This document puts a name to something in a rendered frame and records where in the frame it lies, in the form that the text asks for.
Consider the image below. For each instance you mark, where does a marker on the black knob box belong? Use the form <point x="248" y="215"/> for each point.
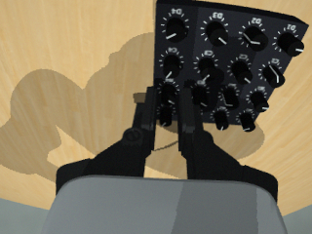
<point x="189" y="41"/>

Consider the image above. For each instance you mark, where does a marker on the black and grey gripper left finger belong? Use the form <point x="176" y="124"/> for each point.
<point x="124" y="157"/>

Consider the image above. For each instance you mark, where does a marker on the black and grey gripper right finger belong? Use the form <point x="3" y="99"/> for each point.
<point x="204" y="158"/>

